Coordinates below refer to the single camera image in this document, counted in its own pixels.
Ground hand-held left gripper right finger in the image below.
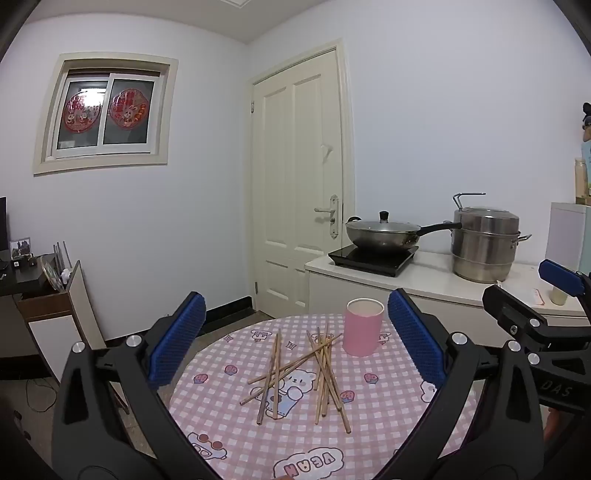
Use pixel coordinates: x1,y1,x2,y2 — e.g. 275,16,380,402
374,288,546,480

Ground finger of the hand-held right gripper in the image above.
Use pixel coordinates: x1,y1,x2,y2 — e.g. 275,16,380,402
538,258,591,301
482,284,591,344

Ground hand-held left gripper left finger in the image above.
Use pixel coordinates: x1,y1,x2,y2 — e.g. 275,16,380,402
52,291,218,480

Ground pink cup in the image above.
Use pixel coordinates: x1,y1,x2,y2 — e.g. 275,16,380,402
342,298,385,357

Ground pile of wooden chopsticks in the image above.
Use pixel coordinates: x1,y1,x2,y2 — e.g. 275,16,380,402
239,325,352,435

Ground person's right hand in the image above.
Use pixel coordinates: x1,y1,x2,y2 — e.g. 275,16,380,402
544,408,563,441

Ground white counter cabinet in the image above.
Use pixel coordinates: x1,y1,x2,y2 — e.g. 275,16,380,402
305,250,591,337

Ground stainless steel steamer pot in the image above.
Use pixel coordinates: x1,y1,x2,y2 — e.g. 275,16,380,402
450,192,532,284

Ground pink checked tablecloth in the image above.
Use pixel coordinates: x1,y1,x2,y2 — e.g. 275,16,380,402
168,314,476,480

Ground black induction cooktop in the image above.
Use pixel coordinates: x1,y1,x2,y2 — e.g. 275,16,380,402
328,244,419,278

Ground beige bottle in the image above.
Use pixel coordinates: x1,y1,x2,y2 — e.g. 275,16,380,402
574,157,589,204

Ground teal card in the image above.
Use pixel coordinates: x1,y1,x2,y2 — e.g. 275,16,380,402
579,141,591,197

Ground glass wok lid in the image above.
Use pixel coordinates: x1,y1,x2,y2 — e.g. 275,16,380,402
346,211,422,236

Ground wooden side cabinet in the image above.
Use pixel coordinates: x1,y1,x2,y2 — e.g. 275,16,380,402
14,261,130,416

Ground thin metal rods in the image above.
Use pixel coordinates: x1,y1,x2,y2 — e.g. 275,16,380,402
53,240,75,274

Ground round plate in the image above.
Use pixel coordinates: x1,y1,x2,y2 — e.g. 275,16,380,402
39,255,64,291

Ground black desk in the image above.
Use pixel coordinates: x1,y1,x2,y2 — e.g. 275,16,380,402
0,253,58,297

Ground cream framed window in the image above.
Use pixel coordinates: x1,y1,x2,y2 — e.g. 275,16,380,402
32,52,179,175

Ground cream panel door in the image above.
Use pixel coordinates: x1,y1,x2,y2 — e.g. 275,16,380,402
252,46,356,319

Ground red window decal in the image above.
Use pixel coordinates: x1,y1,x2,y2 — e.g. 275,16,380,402
109,89,147,128
65,91,103,134

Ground steel wok with black handle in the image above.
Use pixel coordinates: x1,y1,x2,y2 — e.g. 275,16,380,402
345,222,462,254

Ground metal door handle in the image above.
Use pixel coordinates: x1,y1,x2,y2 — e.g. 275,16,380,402
314,195,340,239

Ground floor cables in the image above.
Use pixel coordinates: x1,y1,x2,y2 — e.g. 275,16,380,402
25,377,59,412

